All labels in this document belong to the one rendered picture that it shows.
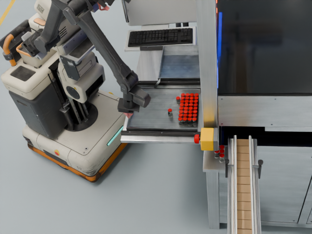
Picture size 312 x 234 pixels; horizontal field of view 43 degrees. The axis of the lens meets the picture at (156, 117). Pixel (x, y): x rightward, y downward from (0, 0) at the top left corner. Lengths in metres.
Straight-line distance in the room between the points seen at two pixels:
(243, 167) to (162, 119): 0.49
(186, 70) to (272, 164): 0.67
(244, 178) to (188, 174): 1.15
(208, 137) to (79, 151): 1.25
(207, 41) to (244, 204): 0.65
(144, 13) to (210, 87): 1.16
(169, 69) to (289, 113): 0.79
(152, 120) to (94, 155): 0.82
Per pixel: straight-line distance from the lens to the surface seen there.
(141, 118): 1.98
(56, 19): 1.79
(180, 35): 2.53
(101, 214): 2.76
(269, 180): 2.10
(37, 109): 2.61
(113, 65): 1.70
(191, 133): 1.87
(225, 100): 1.62
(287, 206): 2.34
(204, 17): 1.35
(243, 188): 1.67
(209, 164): 1.79
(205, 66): 1.49
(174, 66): 2.22
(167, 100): 2.04
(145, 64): 2.26
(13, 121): 3.52
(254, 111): 1.67
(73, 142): 2.79
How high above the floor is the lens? 2.37
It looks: 49 degrees down
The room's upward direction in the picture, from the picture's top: 11 degrees counter-clockwise
